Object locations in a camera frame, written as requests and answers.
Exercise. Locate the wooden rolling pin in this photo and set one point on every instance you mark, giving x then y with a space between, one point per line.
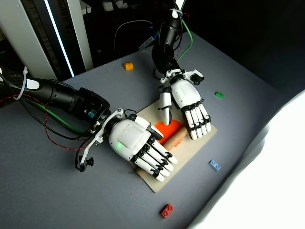
176 138

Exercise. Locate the orange play dough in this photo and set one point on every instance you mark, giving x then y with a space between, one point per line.
171 132

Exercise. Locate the light wooden board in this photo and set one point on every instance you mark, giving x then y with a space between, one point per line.
190 155

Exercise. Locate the yellow toy brick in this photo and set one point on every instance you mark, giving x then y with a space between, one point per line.
128 66

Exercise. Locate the red toy brick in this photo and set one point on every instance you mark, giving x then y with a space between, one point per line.
166 211

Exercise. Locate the light blue toy brick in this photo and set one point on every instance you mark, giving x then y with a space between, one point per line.
215 165

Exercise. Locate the grey table cloth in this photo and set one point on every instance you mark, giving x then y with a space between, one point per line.
59 198

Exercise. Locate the green toy brick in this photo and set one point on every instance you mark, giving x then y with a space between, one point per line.
219 94

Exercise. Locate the white zip tie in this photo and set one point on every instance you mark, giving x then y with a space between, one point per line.
175 12
22 83

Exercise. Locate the LED light strip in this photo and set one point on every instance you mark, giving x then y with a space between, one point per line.
59 38

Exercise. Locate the white cabinet panel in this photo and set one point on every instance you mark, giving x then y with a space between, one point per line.
21 35

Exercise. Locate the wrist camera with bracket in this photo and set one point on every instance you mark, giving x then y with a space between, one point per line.
197 77
85 163

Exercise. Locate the white frame post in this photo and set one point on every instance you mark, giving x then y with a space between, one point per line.
78 31

